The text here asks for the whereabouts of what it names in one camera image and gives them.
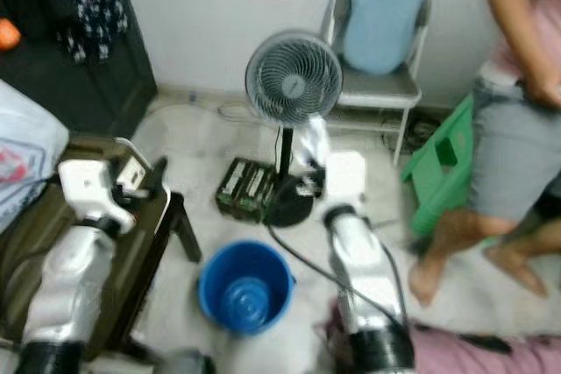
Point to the clear plastic wrapper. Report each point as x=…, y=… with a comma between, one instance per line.
x=313, y=142

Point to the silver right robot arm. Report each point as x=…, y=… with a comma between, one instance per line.
x=368, y=269

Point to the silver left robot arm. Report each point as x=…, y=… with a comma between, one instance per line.
x=70, y=295

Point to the black green battery box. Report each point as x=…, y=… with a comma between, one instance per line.
x=245, y=188

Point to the dark brown table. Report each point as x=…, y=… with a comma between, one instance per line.
x=149, y=251

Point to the grey standing fan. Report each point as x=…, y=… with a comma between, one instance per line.
x=294, y=85

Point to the grey metal chair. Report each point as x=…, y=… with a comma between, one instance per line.
x=381, y=89

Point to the blue plastic bucket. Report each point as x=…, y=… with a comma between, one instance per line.
x=245, y=291

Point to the black cabinet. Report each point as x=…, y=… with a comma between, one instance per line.
x=70, y=85

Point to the green plastic stool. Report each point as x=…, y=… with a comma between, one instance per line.
x=438, y=172

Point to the white printed plastic bag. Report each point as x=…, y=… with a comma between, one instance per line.
x=26, y=155

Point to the dark floral dress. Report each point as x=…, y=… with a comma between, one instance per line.
x=92, y=6

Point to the light blue cushion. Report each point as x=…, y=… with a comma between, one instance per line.
x=384, y=15

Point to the person in grey shorts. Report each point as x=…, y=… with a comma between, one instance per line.
x=508, y=155

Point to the orange plastic item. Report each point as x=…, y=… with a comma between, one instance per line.
x=9, y=34

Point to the purple cartoon print blanket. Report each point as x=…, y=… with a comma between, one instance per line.
x=491, y=363

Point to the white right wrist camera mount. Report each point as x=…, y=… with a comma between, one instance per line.
x=346, y=177

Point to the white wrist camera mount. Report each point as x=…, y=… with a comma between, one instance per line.
x=88, y=186
x=346, y=177

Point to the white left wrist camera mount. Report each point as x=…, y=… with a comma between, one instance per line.
x=88, y=186

